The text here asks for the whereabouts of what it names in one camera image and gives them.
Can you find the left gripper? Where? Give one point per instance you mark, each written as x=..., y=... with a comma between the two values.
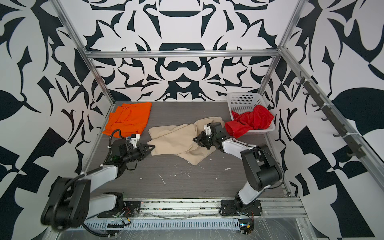
x=142, y=151

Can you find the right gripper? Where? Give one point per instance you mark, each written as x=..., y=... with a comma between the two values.
x=202, y=138

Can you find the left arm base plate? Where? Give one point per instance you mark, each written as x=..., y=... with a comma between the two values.
x=130, y=209

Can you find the red shorts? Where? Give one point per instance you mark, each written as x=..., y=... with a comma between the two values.
x=259, y=118

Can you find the white slotted cable duct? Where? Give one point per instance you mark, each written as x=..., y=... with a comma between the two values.
x=162, y=224

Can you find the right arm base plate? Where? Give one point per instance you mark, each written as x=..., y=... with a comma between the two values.
x=236, y=208

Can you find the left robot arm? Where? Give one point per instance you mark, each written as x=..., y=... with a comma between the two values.
x=70, y=203

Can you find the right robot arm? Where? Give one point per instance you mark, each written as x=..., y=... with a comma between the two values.
x=261, y=168

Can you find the wall hook rail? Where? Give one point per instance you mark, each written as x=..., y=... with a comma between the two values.
x=333, y=115

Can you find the orange shorts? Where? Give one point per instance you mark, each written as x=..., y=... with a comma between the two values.
x=129, y=118

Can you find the white laundry basket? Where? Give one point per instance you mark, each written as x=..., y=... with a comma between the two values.
x=243, y=102

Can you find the beige shorts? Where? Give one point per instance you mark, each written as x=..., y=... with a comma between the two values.
x=178, y=140

